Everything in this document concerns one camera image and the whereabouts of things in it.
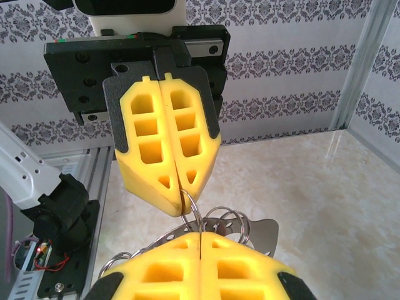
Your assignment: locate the steel split ring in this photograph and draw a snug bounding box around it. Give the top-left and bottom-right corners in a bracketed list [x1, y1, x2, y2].
[179, 189, 204, 234]

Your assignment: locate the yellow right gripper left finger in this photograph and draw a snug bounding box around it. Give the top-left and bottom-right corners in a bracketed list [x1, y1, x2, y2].
[82, 231, 201, 300]

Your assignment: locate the aluminium rear frame rail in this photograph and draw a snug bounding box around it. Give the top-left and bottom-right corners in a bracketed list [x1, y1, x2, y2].
[343, 127, 400, 176]

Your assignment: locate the slotted grey cable duct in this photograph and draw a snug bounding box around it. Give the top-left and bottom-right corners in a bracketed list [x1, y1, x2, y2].
[6, 268, 44, 300]

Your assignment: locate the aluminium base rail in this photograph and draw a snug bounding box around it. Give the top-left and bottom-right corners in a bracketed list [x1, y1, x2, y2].
[46, 146, 116, 300]

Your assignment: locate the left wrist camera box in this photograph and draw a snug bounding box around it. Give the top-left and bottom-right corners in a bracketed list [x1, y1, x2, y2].
[51, 0, 187, 37]

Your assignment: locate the aluminium frame post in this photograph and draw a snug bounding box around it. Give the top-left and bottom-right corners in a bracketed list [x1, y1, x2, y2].
[329, 0, 400, 132]

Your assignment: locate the small circuit board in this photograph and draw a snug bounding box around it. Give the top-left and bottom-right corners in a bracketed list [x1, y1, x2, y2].
[29, 239, 53, 270]

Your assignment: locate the steel key holder with rings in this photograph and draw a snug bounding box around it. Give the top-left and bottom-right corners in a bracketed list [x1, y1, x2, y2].
[99, 206, 281, 279]

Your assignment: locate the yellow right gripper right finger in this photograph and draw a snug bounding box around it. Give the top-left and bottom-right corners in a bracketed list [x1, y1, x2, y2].
[199, 231, 316, 300]

